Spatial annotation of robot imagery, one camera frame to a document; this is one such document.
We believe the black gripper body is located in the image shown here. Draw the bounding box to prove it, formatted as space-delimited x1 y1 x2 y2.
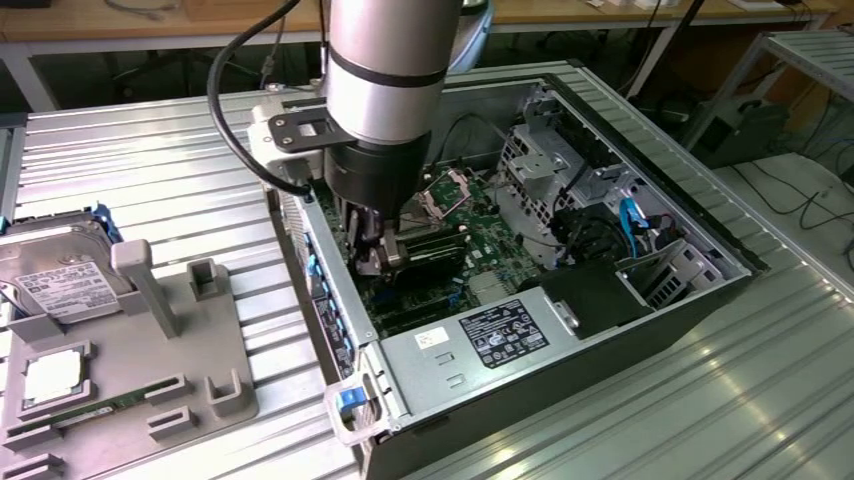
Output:
322 134 432 216

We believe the graphics card with metal bracket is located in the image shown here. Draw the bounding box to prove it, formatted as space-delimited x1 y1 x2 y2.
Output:
382 229 469 289

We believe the CPU socket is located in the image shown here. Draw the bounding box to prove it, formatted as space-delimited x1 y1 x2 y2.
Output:
398 195 445 236

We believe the metal socket cover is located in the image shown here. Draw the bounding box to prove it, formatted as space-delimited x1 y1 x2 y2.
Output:
418 169 476 222

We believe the green motherboard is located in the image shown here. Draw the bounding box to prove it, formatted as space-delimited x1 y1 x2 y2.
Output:
312 167 555 336

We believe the silver chipset heatsink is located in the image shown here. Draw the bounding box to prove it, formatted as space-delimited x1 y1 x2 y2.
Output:
465 276 520 303

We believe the silver perforated drive cage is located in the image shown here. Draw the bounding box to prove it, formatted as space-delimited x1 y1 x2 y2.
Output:
496 82 645 256

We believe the silver power supply unit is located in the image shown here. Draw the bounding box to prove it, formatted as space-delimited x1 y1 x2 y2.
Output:
376 294 581 419

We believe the blue case latch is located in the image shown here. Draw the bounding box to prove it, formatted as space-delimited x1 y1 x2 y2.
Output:
336 387 372 414

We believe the black plastic fan shroud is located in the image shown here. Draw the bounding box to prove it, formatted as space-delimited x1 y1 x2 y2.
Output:
536 262 655 341

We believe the blue disk carrier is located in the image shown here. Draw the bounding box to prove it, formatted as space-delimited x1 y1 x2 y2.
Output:
0 202 125 249

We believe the open black PC case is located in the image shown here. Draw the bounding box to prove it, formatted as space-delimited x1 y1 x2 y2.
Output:
249 72 768 480

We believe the grey parts rack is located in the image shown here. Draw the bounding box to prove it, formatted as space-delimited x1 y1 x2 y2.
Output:
0 238 261 480

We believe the silver disk bay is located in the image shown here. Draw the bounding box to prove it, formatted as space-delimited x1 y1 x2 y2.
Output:
612 238 732 310

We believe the wooden desk with white legs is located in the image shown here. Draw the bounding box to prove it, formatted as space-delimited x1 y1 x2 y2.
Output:
0 0 835 114

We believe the silver hard disk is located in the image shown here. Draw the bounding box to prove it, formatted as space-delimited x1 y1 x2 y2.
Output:
0 219 128 324

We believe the green RAM stick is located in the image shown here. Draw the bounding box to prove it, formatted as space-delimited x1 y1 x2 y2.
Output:
49 392 152 431

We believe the silver CPU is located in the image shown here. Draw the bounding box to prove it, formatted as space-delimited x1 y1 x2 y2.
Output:
22 349 89 404

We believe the black box on floor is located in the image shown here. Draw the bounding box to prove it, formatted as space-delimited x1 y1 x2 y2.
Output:
692 99 792 169

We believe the metal slat shelf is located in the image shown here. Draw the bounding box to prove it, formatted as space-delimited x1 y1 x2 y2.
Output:
679 29 854 151

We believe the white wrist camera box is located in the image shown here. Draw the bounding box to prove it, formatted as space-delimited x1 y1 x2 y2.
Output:
245 102 354 190

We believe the thin black looped wire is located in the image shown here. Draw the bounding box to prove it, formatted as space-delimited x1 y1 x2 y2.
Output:
432 113 509 169

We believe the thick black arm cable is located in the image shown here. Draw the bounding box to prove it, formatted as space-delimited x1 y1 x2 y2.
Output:
205 0 314 196

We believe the thin cable with silver connector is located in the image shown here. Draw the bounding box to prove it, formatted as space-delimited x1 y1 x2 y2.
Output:
262 14 289 94

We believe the black wire bundle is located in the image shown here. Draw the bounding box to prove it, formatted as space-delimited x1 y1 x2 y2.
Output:
551 204 632 269

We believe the blue wire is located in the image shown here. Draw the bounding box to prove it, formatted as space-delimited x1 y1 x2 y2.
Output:
616 197 652 261

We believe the grey coiled cable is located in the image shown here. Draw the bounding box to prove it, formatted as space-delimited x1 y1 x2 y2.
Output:
102 0 181 22

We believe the black cable on white table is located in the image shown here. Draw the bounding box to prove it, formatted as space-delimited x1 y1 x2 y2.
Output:
729 164 854 226

